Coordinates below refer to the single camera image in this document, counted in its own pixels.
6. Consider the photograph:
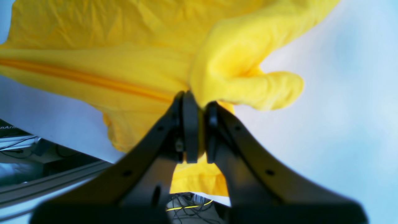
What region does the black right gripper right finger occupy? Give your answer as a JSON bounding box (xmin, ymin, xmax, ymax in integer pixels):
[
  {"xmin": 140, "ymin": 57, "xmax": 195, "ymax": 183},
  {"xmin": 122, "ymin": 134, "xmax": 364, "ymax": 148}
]
[{"xmin": 206, "ymin": 102, "xmax": 368, "ymax": 224}]

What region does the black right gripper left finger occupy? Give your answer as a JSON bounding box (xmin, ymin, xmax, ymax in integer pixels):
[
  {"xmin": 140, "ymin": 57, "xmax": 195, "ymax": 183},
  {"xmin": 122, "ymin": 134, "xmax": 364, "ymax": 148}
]
[{"xmin": 30, "ymin": 91, "xmax": 202, "ymax": 224}]

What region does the orange t-shirt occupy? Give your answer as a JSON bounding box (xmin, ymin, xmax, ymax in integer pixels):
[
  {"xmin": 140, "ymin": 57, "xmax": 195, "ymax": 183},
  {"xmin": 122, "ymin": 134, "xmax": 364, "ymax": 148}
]
[{"xmin": 0, "ymin": 0, "xmax": 341, "ymax": 197}]

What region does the yellow cable on floor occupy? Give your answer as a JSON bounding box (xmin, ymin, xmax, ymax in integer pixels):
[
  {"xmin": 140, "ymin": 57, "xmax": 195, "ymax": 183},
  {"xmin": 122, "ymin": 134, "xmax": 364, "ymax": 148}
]
[{"xmin": 166, "ymin": 199, "xmax": 214, "ymax": 212}]

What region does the aluminium frame stand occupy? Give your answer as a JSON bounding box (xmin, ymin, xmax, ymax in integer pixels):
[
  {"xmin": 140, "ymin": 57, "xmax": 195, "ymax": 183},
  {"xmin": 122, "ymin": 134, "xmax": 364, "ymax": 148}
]
[{"xmin": 1, "ymin": 120, "xmax": 111, "ymax": 224}]

